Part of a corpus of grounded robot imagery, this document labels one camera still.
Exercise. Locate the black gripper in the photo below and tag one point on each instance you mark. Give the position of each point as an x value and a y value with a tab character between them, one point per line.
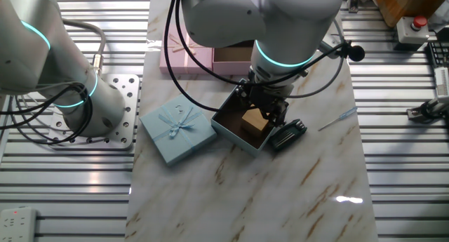
263	96

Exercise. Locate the small wooden block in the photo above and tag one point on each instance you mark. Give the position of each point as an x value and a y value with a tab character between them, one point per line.
254	124

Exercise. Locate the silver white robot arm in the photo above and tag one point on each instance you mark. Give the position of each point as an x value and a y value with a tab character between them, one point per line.
35	59

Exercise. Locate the light blue open gift box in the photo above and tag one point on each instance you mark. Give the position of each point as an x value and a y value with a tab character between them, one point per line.
231	135

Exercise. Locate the pink open gift box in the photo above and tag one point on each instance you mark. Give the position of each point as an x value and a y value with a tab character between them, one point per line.
228	68

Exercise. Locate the emergency stop button box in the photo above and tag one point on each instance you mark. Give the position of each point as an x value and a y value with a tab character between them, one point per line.
408	33

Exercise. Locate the brown cardboard box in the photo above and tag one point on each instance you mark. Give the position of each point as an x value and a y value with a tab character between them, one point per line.
403	3

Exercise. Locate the black hex key set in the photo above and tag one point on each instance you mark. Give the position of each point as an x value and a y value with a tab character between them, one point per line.
287	136

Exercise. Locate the clear plastic pipette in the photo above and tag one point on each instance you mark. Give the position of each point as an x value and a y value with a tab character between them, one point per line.
347	112

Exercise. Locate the marble pattern table mat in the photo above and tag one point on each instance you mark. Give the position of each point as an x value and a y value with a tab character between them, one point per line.
245	200

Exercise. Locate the pink lid with bow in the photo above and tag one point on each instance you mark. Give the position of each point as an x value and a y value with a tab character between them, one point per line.
182	63

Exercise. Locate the light blue lid with bow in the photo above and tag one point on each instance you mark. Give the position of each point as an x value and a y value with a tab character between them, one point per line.
168	144

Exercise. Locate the grey metal clamp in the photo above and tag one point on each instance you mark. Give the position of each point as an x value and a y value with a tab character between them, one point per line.
353	3

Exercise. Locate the black keyboard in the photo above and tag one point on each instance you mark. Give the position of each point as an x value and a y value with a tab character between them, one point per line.
440	54

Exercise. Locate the white power strip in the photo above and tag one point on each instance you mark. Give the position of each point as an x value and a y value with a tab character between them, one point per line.
17	224

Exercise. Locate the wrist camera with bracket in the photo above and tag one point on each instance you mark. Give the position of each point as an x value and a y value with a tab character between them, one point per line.
356	53

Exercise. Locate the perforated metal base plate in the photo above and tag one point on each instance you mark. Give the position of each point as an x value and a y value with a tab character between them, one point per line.
129	112

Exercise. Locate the small camera on mount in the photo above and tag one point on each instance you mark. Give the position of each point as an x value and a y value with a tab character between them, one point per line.
429	110

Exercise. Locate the silver ribbed camera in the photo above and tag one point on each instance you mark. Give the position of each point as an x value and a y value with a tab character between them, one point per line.
442	82

